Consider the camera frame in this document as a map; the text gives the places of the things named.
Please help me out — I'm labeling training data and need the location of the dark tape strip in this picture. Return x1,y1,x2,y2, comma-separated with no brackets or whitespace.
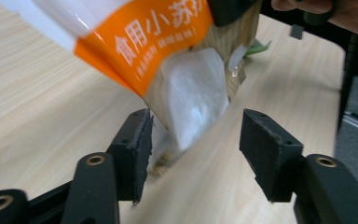
290,24,306,40

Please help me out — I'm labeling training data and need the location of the white orange baking soda packet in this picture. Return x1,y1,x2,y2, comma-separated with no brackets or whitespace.
0,0,264,176

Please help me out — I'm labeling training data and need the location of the black metal stand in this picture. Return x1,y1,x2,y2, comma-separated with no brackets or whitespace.
337,33,358,127

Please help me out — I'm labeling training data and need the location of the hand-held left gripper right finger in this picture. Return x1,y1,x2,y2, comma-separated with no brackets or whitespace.
239,108,305,203

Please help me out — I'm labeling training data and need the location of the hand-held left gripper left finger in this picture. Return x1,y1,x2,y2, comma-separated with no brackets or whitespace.
106,107,155,205

